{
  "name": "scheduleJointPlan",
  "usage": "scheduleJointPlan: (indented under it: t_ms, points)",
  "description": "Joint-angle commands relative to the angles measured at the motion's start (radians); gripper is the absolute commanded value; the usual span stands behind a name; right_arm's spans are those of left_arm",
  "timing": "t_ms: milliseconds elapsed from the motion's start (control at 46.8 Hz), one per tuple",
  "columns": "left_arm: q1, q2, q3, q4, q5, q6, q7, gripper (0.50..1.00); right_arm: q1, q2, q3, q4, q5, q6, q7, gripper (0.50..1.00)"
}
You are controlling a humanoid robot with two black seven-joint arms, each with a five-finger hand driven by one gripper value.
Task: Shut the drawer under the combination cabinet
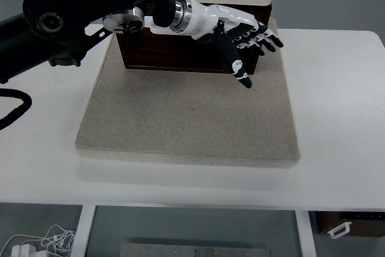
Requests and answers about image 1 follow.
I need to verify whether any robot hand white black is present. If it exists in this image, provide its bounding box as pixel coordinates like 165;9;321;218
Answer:
185;0;285;89

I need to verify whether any dark brown wooden drawer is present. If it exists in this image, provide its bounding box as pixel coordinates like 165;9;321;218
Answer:
120;29;257;72

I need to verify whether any grey fabric mat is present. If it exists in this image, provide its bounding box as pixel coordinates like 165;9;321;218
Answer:
74;16;301;170

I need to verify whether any white table leg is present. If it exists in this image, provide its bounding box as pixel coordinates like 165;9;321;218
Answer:
294;210;317;257
72;205;96;257

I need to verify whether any black table control panel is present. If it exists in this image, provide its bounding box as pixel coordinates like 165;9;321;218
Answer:
339;212;385;220

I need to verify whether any white charger block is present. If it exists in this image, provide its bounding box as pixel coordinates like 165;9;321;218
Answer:
11;243;39;257

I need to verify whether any brown box with white handle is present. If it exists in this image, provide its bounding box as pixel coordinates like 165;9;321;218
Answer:
314;211;385;240

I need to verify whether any white tangled cable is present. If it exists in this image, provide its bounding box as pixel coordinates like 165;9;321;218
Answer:
0;223;76;257

